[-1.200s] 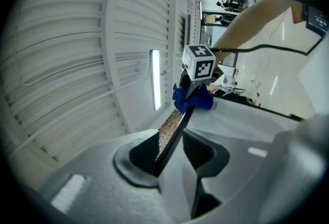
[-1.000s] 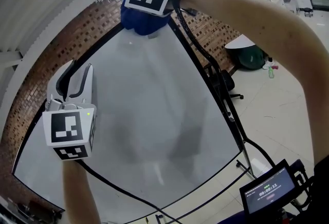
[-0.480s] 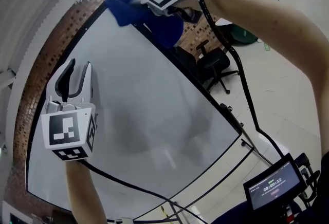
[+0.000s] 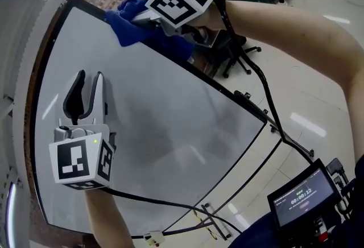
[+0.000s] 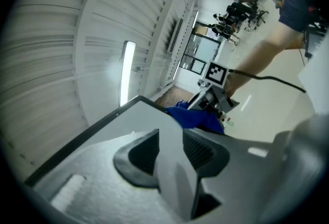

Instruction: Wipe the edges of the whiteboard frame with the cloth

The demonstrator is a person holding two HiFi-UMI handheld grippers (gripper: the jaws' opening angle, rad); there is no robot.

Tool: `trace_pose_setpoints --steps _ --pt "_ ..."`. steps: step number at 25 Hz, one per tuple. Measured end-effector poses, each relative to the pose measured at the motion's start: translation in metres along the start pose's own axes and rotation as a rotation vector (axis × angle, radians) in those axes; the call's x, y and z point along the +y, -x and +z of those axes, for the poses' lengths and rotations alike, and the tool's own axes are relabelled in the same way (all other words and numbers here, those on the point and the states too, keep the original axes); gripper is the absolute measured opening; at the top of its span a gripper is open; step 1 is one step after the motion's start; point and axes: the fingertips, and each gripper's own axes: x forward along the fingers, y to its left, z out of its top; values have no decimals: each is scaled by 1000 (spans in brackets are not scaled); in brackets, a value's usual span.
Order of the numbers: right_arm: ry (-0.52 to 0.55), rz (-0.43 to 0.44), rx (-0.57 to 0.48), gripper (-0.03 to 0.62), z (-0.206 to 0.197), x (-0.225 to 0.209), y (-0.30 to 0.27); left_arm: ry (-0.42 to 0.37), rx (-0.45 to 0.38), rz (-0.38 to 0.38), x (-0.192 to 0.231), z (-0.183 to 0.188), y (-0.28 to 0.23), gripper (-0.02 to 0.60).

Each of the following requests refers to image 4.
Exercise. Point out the yellow black hazard tape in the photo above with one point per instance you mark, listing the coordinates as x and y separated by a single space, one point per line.
204 224

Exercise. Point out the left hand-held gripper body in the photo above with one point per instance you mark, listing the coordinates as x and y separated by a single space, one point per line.
71 161

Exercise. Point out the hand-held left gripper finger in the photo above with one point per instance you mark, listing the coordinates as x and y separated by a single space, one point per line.
74 99
98 104

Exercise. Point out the person's left forearm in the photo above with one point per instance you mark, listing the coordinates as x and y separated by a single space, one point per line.
108 218

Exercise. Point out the white ceiling tube light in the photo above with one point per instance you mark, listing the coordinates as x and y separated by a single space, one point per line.
10 212

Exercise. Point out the person's right hand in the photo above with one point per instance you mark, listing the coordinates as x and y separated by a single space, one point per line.
211 18

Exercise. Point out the beige plastic tray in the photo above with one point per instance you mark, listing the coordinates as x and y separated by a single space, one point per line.
155 237

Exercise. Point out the black chest-mounted monitor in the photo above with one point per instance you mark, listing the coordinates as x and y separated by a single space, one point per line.
304 195

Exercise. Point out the person's navy shirt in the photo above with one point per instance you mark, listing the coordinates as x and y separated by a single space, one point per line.
256 235

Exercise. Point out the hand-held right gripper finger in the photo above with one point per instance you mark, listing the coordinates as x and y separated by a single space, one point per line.
145 18

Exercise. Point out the blue terry cloth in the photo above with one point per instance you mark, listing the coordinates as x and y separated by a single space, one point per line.
128 30

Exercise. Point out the large whiteboard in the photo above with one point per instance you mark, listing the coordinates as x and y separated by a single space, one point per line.
156 113

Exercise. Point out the black office chair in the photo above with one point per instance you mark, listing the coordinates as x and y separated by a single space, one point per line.
230 50

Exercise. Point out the person's right forearm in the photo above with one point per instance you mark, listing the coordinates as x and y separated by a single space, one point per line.
284 30

